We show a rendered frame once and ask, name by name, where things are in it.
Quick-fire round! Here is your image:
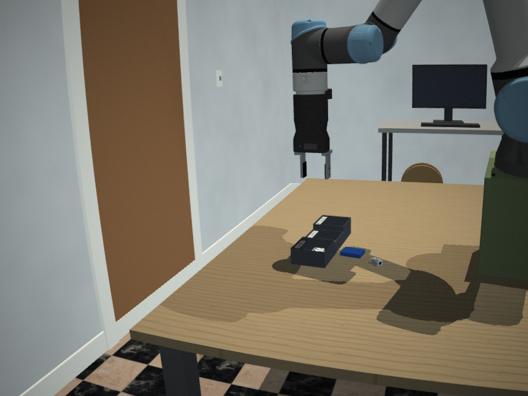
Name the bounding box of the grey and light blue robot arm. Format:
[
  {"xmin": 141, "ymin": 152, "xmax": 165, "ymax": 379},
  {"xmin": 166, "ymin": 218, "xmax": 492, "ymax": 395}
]
[{"xmin": 291, "ymin": 0, "xmax": 528, "ymax": 178}]

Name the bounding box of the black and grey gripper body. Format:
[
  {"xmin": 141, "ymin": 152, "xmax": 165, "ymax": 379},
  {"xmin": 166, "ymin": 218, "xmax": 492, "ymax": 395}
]
[{"xmin": 292, "ymin": 72, "xmax": 332, "ymax": 153}]

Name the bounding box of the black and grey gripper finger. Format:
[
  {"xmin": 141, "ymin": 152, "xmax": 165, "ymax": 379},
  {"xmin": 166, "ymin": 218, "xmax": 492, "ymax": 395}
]
[
  {"xmin": 321, "ymin": 149, "xmax": 332, "ymax": 179},
  {"xmin": 294, "ymin": 152, "xmax": 307, "ymax": 178}
]

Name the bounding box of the dark grey three-compartment bin rack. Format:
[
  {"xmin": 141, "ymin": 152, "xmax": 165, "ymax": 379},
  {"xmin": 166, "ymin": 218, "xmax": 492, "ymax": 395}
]
[{"xmin": 291, "ymin": 215, "xmax": 351, "ymax": 268}]

